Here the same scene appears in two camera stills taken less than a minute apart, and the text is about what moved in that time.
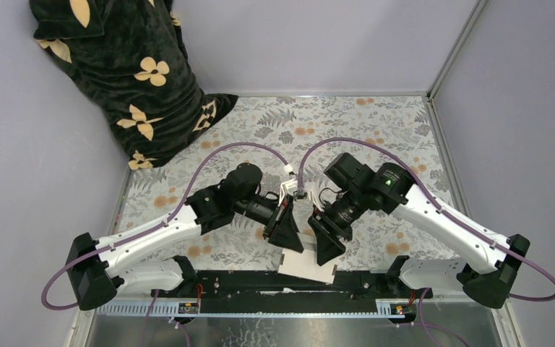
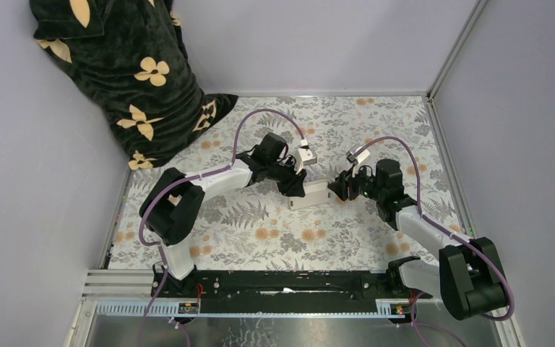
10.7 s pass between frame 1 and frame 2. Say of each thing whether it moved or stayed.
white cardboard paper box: moved
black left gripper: moved
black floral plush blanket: stayed
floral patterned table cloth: stayed
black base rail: stayed
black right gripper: moved
